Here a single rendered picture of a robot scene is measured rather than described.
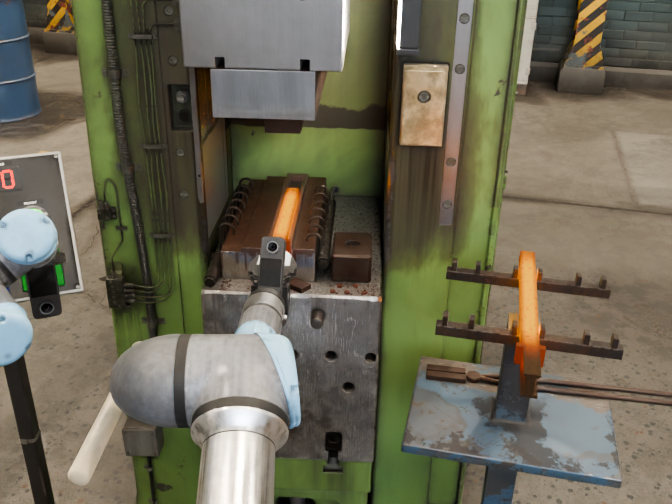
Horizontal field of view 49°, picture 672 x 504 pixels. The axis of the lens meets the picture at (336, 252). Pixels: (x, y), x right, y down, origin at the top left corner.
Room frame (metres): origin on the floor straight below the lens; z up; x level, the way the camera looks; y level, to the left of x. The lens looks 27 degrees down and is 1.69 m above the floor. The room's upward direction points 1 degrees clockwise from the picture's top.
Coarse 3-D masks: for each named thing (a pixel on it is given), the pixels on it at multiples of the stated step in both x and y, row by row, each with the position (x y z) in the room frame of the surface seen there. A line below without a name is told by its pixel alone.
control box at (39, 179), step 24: (0, 168) 1.32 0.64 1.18; (24, 168) 1.34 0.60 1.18; (48, 168) 1.35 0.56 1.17; (0, 192) 1.30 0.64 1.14; (24, 192) 1.31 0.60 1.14; (48, 192) 1.33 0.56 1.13; (0, 216) 1.28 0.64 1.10; (72, 240) 1.29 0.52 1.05; (72, 264) 1.27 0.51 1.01; (72, 288) 1.24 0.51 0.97
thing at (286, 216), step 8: (288, 192) 1.66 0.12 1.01; (296, 192) 1.66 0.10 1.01; (288, 200) 1.61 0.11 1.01; (296, 200) 1.62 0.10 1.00; (288, 208) 1.56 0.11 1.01; (280, 216) 1.51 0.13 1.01; (288, 216) 1.51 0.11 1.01; (280, 224) 1.47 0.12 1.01; (288, 224) 1.47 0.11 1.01; (280, 232) 1.43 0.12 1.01; (288, 232) 1.44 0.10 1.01; (288, 240) 1.38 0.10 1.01; (288, 248) 1.37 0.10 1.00
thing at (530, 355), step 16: (528, 256) 1.33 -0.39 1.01; (528, 272) 1.26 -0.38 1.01; (528, 288) 1.20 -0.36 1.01; (528, 304) 1.14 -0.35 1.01; (528, 320) 1.09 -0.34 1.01; (528, 336) 1.04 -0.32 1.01; (528, 352) 0.98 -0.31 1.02; (544, 352) 0.99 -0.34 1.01; (528, 368) 0.93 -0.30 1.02; (528, 384) 0.92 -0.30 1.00
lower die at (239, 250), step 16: (272, 176) 1.81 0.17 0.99; (288, 176) 1.78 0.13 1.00; (304, 176) 1.79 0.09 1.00; (256, 192) 1.72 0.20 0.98; (272, 192) 1.70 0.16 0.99; (304, 192) 1.70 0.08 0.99; (240, 208) 1.62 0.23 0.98; (256, 208) 1.60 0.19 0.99; (272, 208) 1.60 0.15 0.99; (304, 208) 1.60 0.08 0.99; (240, 224) 1.53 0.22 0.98; (256, 224) 1.51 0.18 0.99; (272, 224) 1.49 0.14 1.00; (304, 224) 1.51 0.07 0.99; (320, 224) 1.57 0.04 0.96; (240, 240) 1.44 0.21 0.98; (256, 240) 1.42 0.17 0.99; (304, 240) 1.43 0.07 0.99; (224, 256) 1.39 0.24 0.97; (240, 256) 1.39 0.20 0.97; (256, 256) 1.39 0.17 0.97; (304, 256) 1.38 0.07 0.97; (224, 272) 1.39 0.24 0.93; (240, 272) 1.39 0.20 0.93; (304, 272) 1.38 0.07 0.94
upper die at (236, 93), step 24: (216, 72) 1.39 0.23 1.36; (240, 72) 1.39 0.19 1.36; (264, 72) 1.39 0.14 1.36; (288, 72) 1.39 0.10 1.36; (312, 72) 1.38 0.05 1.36; (216, 96) 1.39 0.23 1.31; (240, 96) 1.39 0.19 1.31; (264, 96) 1.39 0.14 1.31; (288, 96) 1.39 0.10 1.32; (312, 96) 1.38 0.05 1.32; (312, 120) 1.38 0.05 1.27
